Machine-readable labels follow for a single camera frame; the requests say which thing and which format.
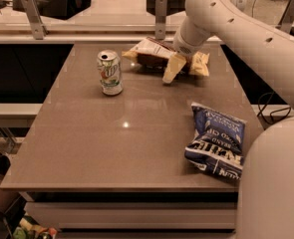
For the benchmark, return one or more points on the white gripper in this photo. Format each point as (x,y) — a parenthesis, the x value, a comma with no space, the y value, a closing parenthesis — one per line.
(182,47)

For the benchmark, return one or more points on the brown chip bag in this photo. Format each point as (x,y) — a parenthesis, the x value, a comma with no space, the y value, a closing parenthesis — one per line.
(153,53)

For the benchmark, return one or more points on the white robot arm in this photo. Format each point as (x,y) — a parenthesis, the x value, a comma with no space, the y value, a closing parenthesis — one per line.
(265,208)

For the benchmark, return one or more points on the blue chip bag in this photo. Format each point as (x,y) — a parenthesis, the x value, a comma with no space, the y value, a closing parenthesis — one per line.
(218,142)

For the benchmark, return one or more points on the green white soda can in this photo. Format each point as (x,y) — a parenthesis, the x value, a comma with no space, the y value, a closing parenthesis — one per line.
(109,67)

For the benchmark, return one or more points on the colourful items under table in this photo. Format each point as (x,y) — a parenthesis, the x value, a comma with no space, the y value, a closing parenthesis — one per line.
(30,229)

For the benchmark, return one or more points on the middle metal bracket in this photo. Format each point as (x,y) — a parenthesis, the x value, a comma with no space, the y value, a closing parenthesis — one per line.
(160,18)

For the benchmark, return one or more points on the metal bracket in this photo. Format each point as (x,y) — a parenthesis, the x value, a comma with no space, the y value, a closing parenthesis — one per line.
(160,18)
(286,22)
(38,28)

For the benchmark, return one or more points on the right metal bracket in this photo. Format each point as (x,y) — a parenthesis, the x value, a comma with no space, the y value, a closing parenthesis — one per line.
(286,22)

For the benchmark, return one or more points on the left metal bracket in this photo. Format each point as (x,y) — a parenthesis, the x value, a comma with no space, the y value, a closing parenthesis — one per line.
(38,28)

